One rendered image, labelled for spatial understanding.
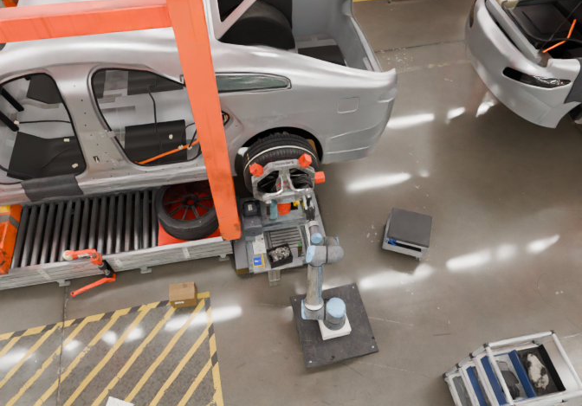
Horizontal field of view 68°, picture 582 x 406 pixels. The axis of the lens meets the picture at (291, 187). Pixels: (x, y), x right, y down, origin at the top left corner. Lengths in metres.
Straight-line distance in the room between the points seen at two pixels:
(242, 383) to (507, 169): 3.69
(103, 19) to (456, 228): 3.79
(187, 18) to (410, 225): 2.87
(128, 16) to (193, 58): 0.35
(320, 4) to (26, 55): 2.91
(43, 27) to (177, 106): 2.21
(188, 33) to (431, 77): 4.55
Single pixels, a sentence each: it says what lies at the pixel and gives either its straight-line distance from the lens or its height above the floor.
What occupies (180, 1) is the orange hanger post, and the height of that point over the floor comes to 2.76.
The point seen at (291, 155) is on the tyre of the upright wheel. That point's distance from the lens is 3.54.
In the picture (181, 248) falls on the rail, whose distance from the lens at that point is 4.06.
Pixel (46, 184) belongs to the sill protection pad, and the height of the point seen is 0.95.
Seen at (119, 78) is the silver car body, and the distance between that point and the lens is 5.07.
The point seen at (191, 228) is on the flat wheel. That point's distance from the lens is 3.98.
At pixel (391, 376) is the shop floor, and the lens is 4.05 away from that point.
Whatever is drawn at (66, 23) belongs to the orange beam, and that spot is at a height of 2.69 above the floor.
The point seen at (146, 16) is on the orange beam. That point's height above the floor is 2.69.
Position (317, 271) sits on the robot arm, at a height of 1.05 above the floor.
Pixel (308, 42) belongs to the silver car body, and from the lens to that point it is 5.07.
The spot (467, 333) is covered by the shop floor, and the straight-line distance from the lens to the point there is 4.35.
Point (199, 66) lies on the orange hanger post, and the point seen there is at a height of 2.40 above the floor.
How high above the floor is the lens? 3.86
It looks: 54 degrees down
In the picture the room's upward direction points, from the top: 1 degrees clockwise
